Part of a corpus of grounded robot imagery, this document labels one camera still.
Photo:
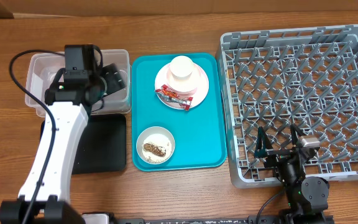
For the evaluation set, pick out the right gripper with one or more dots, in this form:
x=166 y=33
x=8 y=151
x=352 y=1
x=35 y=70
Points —
x=279 y=154

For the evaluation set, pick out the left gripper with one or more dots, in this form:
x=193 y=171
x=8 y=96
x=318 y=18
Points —
x=114 y=78

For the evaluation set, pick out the red snack wrapper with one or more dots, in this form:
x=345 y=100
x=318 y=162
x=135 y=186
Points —
x=168 y=95

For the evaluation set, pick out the grey bowl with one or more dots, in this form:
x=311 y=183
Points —
x=153 y=130

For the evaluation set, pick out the brown food piece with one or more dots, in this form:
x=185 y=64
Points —
x=154 y=149

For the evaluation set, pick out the white rice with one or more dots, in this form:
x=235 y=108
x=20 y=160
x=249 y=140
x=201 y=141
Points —
x=159 y=140

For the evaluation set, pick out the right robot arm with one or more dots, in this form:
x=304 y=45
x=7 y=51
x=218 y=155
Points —
x=307 y=196

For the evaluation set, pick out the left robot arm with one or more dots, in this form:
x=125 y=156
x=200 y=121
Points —
x=72 y=142

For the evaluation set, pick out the grey dishwasher rack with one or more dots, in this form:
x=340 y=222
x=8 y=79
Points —
x=271 y=79

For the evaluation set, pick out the white round plate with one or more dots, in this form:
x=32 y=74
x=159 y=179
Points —
x=198 y=95

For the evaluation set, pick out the pink bowl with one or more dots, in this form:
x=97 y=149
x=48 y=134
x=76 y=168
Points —
x=184 y=84

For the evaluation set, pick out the white cup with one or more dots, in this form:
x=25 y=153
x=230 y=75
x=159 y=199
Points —
x=181 y=66

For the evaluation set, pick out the black tray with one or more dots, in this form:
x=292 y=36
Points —
x=102 y=147

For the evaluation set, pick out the clear plastic bin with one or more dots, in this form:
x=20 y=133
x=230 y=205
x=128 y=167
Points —
x=43 y=68

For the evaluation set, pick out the teal serving tray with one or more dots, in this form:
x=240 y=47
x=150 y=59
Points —
x=199 y=134

